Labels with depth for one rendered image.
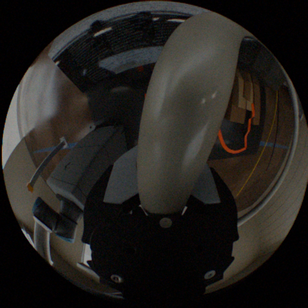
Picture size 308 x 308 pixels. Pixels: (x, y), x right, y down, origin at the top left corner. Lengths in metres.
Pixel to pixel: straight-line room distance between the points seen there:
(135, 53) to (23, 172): 6.53
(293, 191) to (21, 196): 11.62
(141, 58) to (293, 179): 5.35
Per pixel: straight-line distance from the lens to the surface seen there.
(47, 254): 0.68
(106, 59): 0.39
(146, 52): 0.37
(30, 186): 1.58
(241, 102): 1.06
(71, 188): 0.55
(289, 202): 5.48
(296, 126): 0.42
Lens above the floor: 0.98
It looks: 54 degrees down
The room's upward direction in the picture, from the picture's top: 176 degrees counter-clockwise
